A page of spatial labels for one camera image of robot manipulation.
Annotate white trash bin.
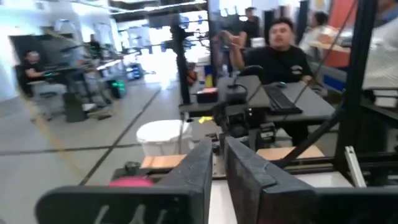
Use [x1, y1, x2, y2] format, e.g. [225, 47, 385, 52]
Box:
[136, 119, 194, 157]

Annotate small black desktop device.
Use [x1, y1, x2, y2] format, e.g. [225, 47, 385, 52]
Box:
[224, 83, 249, 105]

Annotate black box red lid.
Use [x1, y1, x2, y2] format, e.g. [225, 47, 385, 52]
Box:
[195, 87, 219, 104]

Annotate magenta plate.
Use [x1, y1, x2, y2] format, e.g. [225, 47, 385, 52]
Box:
[108, 176, 155, 188]

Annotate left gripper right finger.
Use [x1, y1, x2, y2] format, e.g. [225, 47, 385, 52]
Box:
[224, 136, 398, 224]

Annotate grey desk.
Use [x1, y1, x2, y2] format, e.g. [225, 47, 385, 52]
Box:
[179, 75, 336, 125]

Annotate black keyboard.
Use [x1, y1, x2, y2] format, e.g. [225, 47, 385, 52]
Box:
[262, 84, 304, 115]

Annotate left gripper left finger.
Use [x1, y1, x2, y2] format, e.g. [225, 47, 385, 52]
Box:
[34, 138, 214, 224]

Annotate green lit computer tower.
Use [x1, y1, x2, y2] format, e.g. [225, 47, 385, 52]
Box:
[107, 79, 127, 100]

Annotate person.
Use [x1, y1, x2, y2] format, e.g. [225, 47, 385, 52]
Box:
[298, 11, 340, 52]
[241, 6, 261, 47]
[21, 50, 50, 94]
[228, 17, 315, 86]
[88, 33, 102, 58]

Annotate orange partition panel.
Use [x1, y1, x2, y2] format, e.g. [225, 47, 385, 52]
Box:
[323, 0, 358, 68]

